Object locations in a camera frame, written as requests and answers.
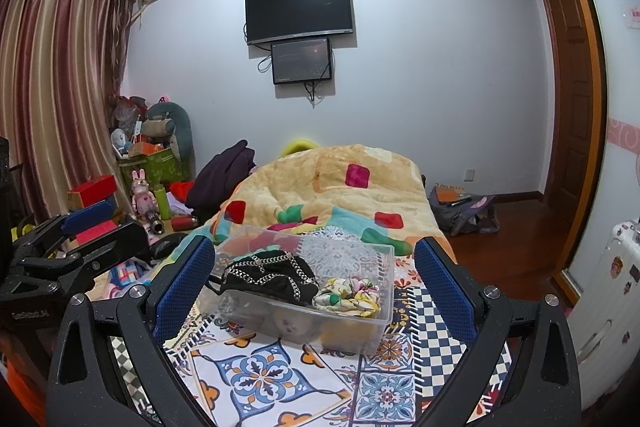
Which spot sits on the brown wooden door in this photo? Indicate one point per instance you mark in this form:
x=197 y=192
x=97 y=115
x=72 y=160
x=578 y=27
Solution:
x=570 y=107

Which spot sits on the wall socket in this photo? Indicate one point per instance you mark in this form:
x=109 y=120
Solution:
x=469 y=174

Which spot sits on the pink box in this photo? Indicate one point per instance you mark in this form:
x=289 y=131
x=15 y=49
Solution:
x=97 y=233

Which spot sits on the striped red brown curtain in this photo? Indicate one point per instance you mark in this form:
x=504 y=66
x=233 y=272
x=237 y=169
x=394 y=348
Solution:
x=60 y=97

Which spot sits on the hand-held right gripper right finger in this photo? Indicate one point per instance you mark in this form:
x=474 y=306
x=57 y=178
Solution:
x=445 y=292

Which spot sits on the red box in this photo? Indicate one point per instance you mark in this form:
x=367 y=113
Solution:
x=92 y=191

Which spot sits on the grey purple backpack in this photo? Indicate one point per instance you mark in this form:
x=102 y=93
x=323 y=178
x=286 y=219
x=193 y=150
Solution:
x=465 y=217

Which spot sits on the red can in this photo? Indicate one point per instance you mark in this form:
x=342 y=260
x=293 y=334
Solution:
x=185 y=222

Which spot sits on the yellow green plush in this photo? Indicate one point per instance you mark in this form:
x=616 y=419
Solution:
x=299 y=146

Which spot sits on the colourful printed cloth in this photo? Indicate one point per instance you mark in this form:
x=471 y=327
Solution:
x=132 y=277

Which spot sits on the small wall monitor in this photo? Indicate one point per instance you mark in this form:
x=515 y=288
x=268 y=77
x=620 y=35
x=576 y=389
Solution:
x=302 y=62

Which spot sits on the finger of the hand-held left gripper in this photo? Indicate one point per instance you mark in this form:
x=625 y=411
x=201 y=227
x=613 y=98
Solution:
x=90 y=216
x=120 y=242

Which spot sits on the floral yellow scrunchie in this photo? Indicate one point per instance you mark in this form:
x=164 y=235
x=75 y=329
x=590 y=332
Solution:
x=345 y=299

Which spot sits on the black pouch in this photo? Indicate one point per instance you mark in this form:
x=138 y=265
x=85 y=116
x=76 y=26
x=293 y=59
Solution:
x=167 y=248

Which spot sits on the large wall television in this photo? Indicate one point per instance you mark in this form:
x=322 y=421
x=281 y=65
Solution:
x=300 y=9

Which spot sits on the orange notebook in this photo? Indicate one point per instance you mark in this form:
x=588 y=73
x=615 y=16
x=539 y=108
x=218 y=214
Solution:
x=450 y=195

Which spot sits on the clear plastic storage box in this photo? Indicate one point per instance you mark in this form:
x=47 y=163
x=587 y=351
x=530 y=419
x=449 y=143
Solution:
x=350 y=257

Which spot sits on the white wardrobe door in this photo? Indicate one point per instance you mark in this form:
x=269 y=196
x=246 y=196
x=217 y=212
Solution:
x=622 y=82

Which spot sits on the plastic bag with red contents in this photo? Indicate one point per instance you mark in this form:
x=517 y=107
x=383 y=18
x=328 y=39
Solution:
x=129 y=113

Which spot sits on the dark purple coat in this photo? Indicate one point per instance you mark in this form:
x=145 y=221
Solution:
x=220 y=177

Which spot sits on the pink wall sticker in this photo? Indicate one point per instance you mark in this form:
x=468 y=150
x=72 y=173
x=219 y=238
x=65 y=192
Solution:
x=634 y=17

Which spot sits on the yellow patchwork print blanket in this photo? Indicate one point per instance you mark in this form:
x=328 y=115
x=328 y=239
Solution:
x=320 y=177

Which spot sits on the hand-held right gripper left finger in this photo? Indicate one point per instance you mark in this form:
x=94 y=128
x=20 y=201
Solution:
x=185 y=287

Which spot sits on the white suitcase with stickers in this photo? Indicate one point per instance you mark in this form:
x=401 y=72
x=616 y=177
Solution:
x=610 y=302

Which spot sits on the orange box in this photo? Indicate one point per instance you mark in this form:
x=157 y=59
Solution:
x=147 y=149

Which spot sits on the patterned tile print bedsheet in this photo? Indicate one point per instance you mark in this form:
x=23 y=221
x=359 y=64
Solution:
x=260 y=372

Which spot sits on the green storage box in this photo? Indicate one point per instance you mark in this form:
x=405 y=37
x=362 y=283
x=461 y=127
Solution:
x=165 y=169

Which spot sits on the red plush cushion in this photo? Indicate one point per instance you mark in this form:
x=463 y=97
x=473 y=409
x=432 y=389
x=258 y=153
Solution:
x=184 y=191

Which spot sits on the pink rabbit doll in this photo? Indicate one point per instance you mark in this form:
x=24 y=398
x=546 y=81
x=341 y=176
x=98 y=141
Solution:
x=144 y=197

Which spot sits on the green bottle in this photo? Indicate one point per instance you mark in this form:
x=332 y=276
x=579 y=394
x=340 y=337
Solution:
x=161 y=204

